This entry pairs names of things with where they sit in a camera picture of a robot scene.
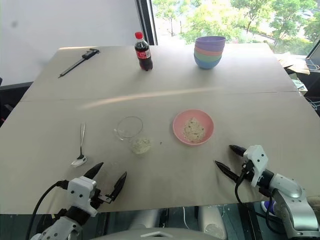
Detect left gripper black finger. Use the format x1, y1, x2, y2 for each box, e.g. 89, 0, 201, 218
83, 161, 105, 180
109, 171, 128, 201

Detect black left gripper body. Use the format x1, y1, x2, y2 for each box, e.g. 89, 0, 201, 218
89, 186, 112, 210

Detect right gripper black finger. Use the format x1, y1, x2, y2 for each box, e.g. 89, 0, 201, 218
228, 144, 248, 157
214, 160, 242, 184

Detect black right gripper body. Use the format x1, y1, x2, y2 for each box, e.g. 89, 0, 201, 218
240, 159, 255, 182

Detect clear glass bowl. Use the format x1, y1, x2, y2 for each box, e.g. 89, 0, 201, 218
113, 115, 154, 155

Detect pink bowl with oats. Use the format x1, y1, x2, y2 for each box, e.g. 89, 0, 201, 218
172, 108, 215, 147

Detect silver metal spoon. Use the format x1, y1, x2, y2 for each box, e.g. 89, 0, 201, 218
69, 122, 89, 168

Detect blue and white shoe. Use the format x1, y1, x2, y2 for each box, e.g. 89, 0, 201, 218
260, 199, 278, 216

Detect grey rounded shape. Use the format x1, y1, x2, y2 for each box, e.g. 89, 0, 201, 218
199, 204, 229, 240

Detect blue stacked bowl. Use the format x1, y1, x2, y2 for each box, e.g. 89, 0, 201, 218
193, 56, 223, 70

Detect green stacked bowl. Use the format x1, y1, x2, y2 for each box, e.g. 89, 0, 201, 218
193, 52, 223, 62

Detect brown cardboard sheets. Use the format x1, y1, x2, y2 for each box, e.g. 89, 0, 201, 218
274, 51, 312, 75

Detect pink stacked bowl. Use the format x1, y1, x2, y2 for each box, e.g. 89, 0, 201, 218
193, 47, 224, 57

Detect large purple bowl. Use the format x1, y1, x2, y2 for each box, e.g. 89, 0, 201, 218
194, 35, 227, 50

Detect black digital caliper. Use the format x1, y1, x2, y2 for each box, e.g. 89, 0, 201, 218
57, 47, 101, 79

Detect cola bottle with red cap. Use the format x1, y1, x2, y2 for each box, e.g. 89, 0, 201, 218
134, 31, 154, 72

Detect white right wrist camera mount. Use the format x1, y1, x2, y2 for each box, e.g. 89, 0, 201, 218
242, 144, 269, 188

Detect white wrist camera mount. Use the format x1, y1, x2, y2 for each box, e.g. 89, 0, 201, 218
66, 175, 99, 217
242, 144, 269, 188

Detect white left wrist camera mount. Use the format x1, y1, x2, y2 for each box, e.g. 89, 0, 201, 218
66, 175, 99, 217

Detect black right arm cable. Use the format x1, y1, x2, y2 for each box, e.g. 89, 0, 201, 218
234, 166, 278, 228

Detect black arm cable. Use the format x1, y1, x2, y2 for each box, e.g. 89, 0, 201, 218
24, 179, 70, 240
234, 166, 278, 228

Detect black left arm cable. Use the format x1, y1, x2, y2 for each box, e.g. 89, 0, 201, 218
24, 179, 70, 240

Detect thin white cable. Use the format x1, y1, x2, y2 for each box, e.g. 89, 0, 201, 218
182, 206, 189, 229

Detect black window frame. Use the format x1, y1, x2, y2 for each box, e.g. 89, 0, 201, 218
135, 0, 159, 46

